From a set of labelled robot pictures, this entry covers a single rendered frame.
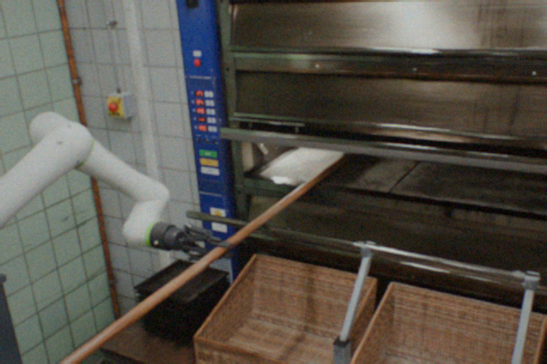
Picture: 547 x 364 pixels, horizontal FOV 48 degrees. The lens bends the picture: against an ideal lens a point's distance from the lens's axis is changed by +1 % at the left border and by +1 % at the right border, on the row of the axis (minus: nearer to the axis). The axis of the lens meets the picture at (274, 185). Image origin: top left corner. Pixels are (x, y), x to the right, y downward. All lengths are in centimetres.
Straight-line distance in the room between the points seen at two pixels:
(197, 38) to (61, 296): 144
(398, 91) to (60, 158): 113
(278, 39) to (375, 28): 37
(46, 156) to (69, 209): 134
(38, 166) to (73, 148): 10
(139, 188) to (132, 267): 118
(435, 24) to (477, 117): 33
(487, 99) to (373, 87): 39
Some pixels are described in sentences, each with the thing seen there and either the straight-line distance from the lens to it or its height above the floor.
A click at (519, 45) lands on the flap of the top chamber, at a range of 203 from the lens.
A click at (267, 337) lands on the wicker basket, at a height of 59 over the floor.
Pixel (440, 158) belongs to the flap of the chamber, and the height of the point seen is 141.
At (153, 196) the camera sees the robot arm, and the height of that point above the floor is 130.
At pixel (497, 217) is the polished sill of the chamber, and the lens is 221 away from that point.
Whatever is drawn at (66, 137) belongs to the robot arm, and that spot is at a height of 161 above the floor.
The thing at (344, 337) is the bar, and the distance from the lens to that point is 192.
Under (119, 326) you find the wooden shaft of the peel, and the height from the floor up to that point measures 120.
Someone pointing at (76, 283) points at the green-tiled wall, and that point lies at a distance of 324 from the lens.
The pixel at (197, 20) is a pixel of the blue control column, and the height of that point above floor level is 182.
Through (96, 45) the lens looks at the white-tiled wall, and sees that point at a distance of 292.
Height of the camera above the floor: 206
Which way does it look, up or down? 21 degrees down
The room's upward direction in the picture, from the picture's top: 4 degrees counter-clockwise
